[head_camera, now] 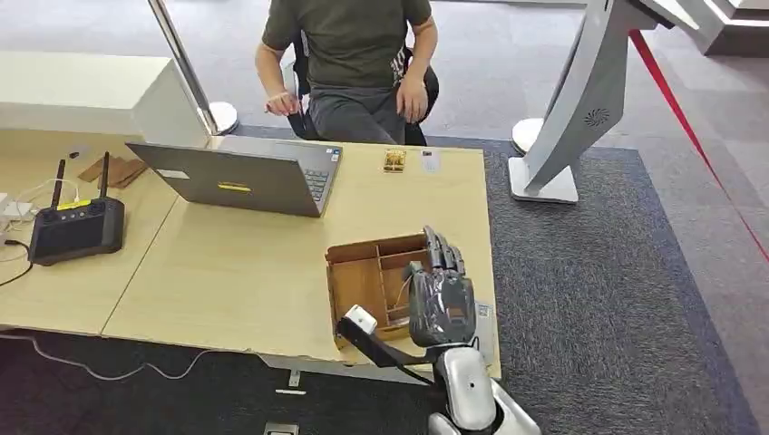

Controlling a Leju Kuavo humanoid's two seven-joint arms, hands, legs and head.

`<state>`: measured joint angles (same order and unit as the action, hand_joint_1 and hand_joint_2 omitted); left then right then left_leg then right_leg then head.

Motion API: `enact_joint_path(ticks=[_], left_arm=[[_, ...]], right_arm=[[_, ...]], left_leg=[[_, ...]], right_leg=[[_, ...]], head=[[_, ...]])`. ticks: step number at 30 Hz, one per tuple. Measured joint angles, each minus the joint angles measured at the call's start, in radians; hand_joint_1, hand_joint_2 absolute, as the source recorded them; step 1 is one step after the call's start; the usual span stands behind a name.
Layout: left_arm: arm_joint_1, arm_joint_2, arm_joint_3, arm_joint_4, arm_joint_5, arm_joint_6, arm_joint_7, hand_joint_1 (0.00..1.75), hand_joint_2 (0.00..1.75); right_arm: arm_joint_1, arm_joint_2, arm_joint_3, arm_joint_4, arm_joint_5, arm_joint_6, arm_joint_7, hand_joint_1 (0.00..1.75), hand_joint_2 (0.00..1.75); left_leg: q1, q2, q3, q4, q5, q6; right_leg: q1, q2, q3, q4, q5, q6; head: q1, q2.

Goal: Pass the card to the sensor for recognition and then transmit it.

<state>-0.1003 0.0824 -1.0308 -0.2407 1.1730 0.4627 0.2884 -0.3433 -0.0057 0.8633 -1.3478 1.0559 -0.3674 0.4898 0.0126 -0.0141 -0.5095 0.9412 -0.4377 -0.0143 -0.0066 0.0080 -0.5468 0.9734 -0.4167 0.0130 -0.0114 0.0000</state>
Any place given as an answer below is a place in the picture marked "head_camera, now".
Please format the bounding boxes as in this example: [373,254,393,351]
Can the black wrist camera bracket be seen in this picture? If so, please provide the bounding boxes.
[335,316,444,387]

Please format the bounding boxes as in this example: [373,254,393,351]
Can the black office chair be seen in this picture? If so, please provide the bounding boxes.
[287,30,441,147]

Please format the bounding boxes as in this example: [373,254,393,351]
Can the pale card with code print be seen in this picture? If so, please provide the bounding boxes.
[474,302,498,367]

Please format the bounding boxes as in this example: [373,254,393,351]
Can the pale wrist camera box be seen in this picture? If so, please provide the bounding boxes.
[344,304,378,336]

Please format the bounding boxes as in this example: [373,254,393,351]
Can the white power adapter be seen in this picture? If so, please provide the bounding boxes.
[0,191,37,241]

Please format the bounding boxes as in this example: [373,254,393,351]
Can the white floor cable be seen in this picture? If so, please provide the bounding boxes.
[0,333,211,382]

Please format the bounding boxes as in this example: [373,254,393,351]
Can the dark grey carpet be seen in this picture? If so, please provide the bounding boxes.
[0,122,764,435]

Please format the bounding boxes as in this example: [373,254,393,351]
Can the round silver stanchion base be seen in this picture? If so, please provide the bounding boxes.
[511,118,545,156]

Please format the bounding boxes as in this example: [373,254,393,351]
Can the person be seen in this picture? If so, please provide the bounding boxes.
[255,0,441,145]

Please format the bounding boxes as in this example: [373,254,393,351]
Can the white cabinet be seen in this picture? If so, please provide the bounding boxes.
[0,51,210,149]

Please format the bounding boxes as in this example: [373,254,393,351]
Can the thin white desk cable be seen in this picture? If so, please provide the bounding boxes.
[8,178,83,211]

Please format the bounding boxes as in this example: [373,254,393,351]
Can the black cable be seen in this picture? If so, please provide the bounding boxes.
[0,238,35,288]

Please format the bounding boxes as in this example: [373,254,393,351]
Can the white desk frame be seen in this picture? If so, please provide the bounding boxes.
[259,353,433,387]

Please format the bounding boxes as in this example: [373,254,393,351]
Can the black controller with antennas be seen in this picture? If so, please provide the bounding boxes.
[28,150,126,266]

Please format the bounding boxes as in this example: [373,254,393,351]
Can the silver stanchion pole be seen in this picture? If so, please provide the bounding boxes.
[147,0,239,136]

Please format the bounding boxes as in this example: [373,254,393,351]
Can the white floor bracket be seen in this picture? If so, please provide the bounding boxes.
[275,371,307,396]

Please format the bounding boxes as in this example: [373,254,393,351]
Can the person's right hand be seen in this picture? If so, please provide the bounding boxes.
[264,91,302,117]

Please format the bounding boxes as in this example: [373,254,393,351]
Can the person's left hand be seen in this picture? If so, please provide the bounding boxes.
[396,74,430,124]

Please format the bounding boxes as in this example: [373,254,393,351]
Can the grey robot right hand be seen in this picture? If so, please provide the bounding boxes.
[408,226,478,350]

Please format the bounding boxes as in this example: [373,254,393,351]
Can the silver kiosk stand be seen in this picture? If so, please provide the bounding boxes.
[507,0,677,206]

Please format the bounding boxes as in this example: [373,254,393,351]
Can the grey laptop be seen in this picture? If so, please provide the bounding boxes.
[126,134,345,218]

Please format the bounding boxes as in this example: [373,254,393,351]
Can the wooden card box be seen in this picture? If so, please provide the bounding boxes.
[325,232,435,351]

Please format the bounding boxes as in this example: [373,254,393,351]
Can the brown cardboard pieces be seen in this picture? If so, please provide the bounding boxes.
[78,156,149,189]

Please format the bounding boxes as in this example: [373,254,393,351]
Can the red barrier belt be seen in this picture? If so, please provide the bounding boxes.
[628,30,769,266]

